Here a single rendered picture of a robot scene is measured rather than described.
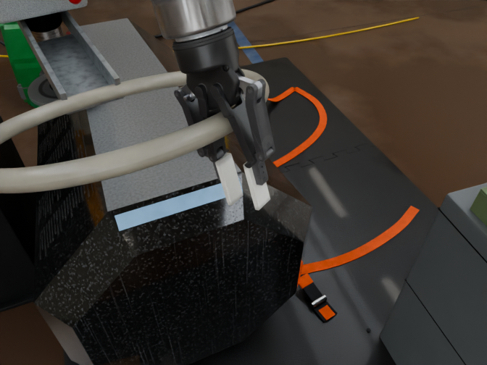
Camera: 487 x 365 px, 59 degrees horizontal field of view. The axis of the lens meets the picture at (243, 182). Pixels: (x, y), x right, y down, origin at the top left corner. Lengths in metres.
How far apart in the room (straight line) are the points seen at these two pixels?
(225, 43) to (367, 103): 2.51
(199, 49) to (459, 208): 0.87
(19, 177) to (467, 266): 1.04
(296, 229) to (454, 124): 1.86
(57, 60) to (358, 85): 2.35
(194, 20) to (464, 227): 0.91
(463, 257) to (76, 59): 1.08
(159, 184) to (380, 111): 2.06
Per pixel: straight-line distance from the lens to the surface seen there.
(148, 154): 0.50
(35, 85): 1.47
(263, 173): 0.56
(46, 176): 0.53
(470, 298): 1.29
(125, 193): 1.08
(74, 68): 1.10
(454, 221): 1.23
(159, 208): 1.06
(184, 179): 1.09
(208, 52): 0.50
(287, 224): 1.25
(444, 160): 2.66
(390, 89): 3.18
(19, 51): 2.99
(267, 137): 0.53
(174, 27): 0.50
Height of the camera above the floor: 1.59
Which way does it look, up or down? 44 degrees down
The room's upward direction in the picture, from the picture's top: straight up
